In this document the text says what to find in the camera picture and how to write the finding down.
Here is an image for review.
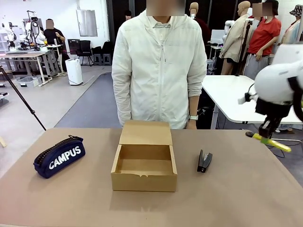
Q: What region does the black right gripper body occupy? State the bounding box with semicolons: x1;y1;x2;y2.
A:
255;97;294;120

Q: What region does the yellow utility knife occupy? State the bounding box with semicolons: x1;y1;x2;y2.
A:
245;131;292;153

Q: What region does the black stapler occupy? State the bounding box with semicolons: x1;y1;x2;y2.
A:
196;149;214;173

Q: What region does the navy CAMPUS pencil case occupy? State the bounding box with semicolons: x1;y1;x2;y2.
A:
33;134;86;179

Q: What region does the person's left forearm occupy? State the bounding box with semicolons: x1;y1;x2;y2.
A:
188;96;200;116

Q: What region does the open brown cardboard box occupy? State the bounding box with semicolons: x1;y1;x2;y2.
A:
110;120;178;192

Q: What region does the white desk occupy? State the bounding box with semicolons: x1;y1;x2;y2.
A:
201;75;303;130

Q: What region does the black bag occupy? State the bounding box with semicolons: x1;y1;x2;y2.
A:
196;106;215;130

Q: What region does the person in red shirt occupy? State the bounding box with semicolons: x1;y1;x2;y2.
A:
243;0;282;81

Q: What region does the mannequin in beige coat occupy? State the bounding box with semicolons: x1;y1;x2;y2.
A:
219;0;253;76

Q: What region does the mannequin with bucket hat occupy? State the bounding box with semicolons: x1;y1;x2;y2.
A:
280;4;303;45

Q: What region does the mannequin in dark red top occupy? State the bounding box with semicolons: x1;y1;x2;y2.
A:
189;2;211;45

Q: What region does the person in white jacket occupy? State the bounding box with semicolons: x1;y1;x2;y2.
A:
111;0;208;130

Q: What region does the black office chair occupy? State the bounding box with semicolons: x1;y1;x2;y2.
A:
76;40;93;66

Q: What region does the white air purifier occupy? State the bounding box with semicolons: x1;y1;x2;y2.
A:
65;58;84;86

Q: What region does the person in black shirt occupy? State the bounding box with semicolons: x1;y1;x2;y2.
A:
43;18;68;73

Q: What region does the clear plastic bin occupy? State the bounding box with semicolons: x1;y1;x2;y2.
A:
16;76;40;88

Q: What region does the black tripod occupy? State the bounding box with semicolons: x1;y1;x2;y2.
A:
0;65;47;131

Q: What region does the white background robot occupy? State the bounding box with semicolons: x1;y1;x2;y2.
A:
25;10;47;46
0;22;18;52

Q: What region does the grey workbench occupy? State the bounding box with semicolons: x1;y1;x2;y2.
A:
0;44;63;87

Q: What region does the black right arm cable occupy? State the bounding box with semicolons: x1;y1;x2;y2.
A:
287;77;303;125

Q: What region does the black floor cable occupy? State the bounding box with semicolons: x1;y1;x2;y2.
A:
267;139;303;158

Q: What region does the grey metal wall panel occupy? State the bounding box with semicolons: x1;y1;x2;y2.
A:
76;9;98;37

